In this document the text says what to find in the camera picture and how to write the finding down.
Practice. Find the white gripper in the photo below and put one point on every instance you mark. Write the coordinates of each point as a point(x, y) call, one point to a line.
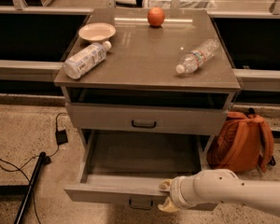
point(176, 192)

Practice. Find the grey drawer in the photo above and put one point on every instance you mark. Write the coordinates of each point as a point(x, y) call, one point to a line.
point(150, 119)
point(127, 167)

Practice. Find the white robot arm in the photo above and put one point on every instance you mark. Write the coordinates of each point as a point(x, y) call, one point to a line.
point(219, 186)

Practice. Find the grey drawer cabinet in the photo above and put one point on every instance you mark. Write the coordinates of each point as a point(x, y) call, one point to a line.
point(140, 68)

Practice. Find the orange backpack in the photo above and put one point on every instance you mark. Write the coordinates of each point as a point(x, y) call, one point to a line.
point(245, 142)

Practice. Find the black metal stand leg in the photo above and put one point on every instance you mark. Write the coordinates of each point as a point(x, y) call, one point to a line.
point(27, 191)

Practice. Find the clear plastic water bottle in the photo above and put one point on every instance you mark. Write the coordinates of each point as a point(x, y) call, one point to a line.
point(196, 58)

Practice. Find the white labelled bottle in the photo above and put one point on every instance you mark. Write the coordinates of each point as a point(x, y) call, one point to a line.
point(81, 63)

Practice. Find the white shallow bowl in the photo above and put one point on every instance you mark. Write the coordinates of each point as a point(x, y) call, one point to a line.
point(97, 32)

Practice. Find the orange fruit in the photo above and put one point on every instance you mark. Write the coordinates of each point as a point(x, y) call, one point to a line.
point(155, 16)

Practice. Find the black power adapter with cable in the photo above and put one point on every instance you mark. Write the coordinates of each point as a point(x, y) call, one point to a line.
point(61, 139)

